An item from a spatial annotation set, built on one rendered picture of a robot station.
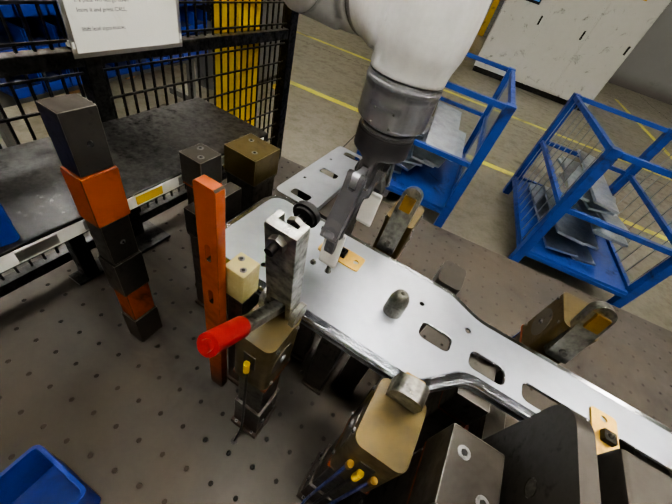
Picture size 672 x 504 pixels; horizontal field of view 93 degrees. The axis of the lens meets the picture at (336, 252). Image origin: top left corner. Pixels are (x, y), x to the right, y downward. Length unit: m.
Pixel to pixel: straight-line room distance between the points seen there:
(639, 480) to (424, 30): 0.39
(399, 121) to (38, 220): 0.50
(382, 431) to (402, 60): 0.37
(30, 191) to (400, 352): 0.60
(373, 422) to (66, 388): 0.61
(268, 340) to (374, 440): 0.16
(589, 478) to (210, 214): 0.38
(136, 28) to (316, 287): 0.60
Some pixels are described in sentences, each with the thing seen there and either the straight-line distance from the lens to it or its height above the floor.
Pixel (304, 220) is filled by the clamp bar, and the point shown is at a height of 1.21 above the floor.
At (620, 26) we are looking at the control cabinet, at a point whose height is 1.37.
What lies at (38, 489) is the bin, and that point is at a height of 0.70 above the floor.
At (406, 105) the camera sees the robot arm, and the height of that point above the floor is 1.29.
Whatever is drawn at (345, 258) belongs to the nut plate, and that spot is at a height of 1.00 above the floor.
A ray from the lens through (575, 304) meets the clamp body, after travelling 0.72.
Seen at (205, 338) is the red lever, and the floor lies 1.15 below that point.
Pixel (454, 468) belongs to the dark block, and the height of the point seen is 1.12.
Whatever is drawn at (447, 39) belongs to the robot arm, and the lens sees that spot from 0.37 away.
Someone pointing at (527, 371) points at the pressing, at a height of 1.00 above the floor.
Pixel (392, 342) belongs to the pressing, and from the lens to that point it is 0.50.
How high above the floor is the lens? 1.40
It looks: 44 degrees down
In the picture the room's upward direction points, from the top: 19 degrees clockwise
